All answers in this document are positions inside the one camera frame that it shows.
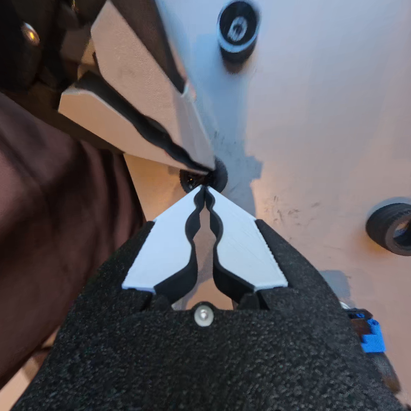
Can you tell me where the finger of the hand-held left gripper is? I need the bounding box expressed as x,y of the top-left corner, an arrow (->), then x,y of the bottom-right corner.
91,0 -> 216,172
57,82 -> 210,176

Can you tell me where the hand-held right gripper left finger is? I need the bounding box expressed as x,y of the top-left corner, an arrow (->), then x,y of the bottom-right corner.
121,185 -> 206,304

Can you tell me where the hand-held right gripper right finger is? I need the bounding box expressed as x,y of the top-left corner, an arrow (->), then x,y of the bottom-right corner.
204,185 -> 289,303

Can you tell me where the black toy wheel with tire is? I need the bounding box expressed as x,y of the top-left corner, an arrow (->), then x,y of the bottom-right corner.
179,157 -> 228,193

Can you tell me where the grey desk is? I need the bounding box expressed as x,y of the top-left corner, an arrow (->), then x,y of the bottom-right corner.
124,0 -> 411,411

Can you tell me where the glossy black toy wheel rim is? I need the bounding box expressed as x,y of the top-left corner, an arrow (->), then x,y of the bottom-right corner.
217,0 -> 261,65

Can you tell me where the loose black rubber toy tire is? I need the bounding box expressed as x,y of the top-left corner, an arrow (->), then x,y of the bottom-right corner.
365,202 -> 411,257

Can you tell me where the toy brick car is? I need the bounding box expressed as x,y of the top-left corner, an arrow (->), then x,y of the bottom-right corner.
340,302 -> 402,395

